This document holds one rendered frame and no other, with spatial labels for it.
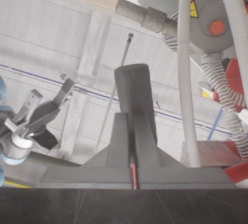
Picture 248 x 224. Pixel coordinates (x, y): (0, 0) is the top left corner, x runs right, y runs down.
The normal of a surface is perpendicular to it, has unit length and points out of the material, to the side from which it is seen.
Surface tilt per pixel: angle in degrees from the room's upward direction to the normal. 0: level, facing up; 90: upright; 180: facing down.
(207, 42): 90
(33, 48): 90
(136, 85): 91
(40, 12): 90
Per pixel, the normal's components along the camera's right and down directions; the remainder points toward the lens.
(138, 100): 0.13, 0.29
